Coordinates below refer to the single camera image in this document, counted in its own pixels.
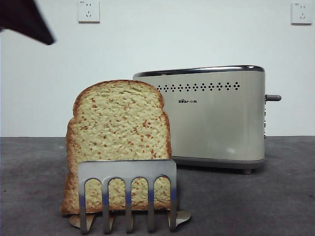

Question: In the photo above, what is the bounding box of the stainless steel toast rack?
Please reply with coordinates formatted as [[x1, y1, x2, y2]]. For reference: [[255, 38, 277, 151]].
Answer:
[[67, 159, 192, 234]]

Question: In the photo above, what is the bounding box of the brown-crusted bread slice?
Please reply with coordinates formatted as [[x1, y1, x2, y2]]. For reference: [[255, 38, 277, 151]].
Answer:
[[61, 80, 172, 217]]

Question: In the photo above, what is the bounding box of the cream toaster with chrome top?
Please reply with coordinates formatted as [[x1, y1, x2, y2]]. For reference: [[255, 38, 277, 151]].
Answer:
[[132, 65, 267, 175]]

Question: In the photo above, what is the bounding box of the white wall socket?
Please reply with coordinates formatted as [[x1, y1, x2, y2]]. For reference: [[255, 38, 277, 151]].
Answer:
[[78, 0, 101, 24], [291, 2, 313, 26]]

